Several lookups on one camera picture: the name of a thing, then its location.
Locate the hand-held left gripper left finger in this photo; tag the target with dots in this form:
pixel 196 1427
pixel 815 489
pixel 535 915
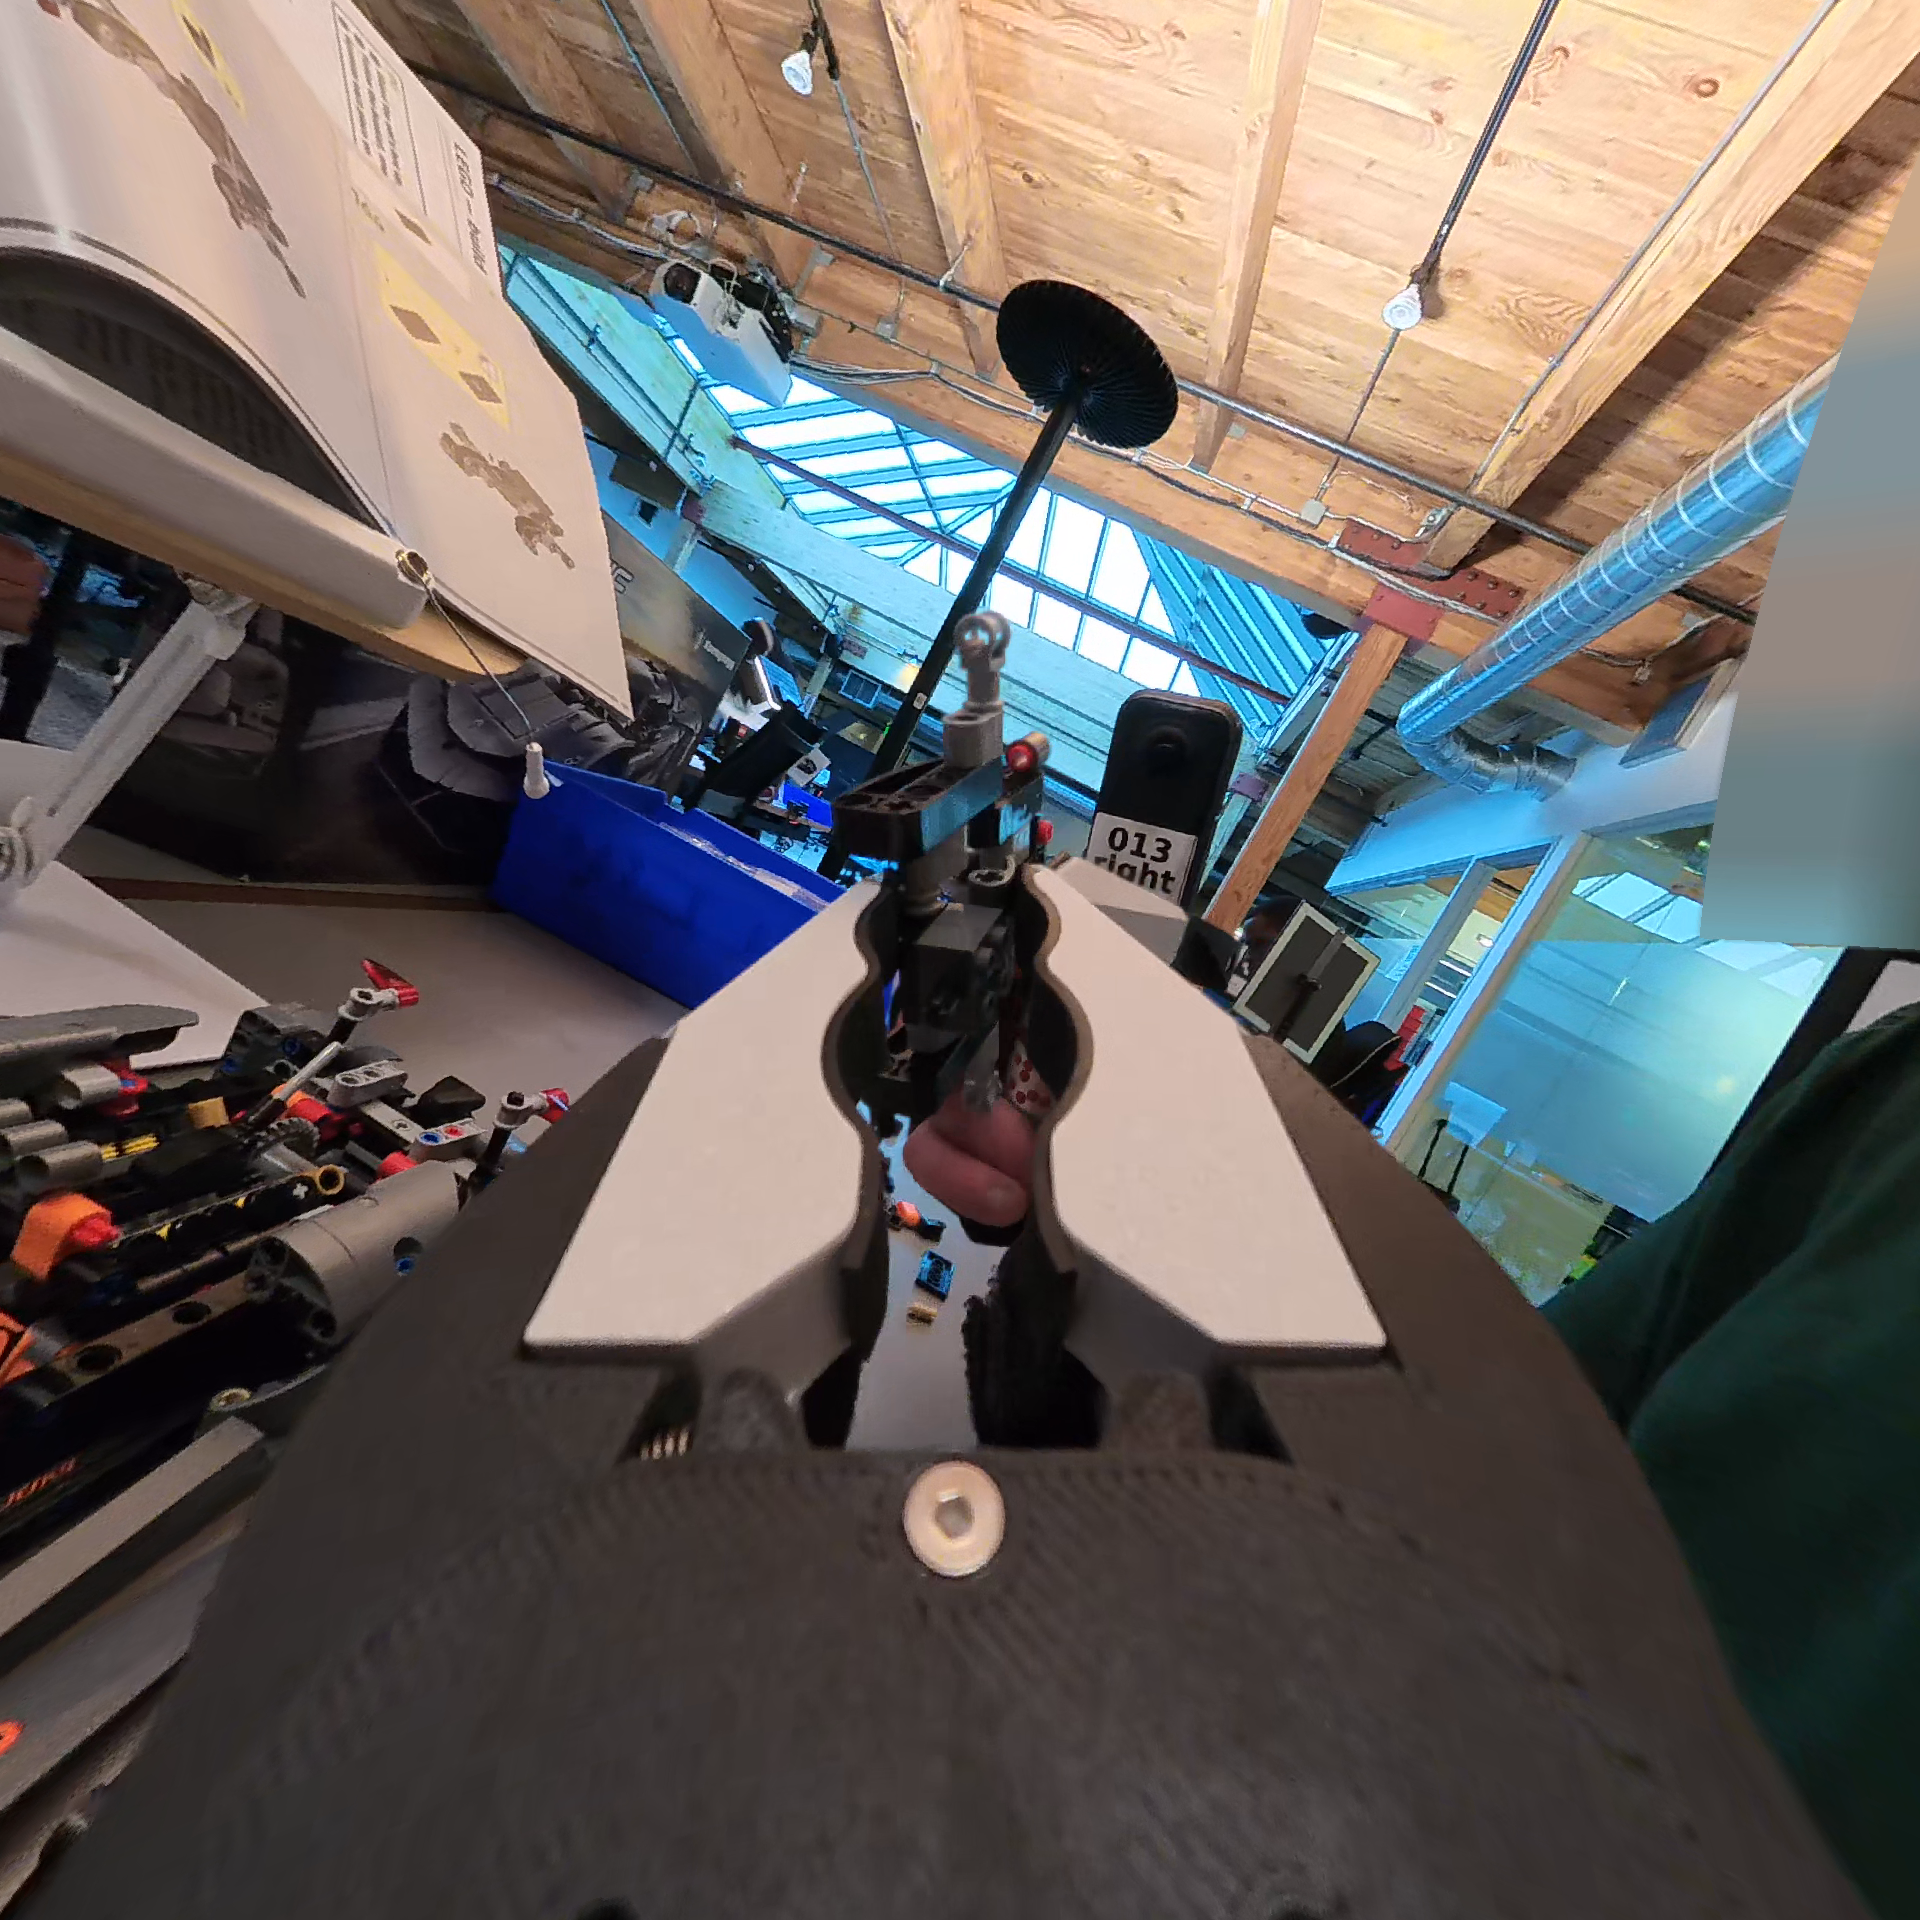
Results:
pixel 705 1201

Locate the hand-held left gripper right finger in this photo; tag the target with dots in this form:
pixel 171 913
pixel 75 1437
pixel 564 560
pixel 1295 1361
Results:
pixel 1199 1201

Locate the small black grey lego subassembly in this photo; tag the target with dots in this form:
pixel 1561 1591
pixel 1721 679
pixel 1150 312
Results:
pixel 961 961

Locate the large lego vehicle model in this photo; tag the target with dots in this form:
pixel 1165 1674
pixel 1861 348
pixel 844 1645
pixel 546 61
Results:
pixel 225 1231

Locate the dark lego set box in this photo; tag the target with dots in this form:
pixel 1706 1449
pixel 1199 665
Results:
pixel 300 749

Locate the open lego instruction booklet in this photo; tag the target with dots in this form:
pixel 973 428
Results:
pixel 449 374

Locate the person's right hand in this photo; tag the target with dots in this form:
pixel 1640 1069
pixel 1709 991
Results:
pixel 976 1161

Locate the blue plastic bin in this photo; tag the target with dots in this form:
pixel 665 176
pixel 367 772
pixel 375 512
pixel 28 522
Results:
pixel 630 885

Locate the black pole with round disc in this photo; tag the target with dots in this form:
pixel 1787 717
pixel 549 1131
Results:
pixel 1087 360

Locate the ceiling spot lamp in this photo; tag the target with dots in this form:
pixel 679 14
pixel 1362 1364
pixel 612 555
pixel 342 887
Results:
pixel 802 66
pixel 1403 309

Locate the white ceiling projector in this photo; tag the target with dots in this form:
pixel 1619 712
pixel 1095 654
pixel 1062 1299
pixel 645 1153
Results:
pixel 722 322

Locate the white paper sheet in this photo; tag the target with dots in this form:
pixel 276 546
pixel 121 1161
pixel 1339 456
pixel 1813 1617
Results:
pixel 90 961

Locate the spiral metal air duct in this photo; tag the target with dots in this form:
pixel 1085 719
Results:
pixel 1619 570

